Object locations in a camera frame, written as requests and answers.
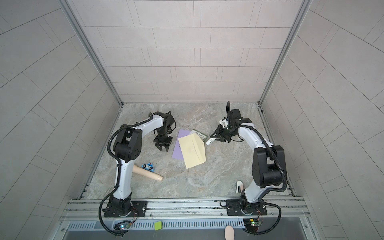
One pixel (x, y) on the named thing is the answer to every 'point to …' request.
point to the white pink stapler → (239, 186)
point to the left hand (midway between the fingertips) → (170, 147)
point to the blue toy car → (149, 166)
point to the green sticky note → (158, 225)
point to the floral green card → (204, 137)
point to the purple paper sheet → (177, 152)
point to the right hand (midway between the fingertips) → (212, 135)
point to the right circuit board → (252, 224)
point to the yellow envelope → (193, 149)
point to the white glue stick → (210, 141)
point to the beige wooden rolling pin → (147, 173)
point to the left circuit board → (122, 225)
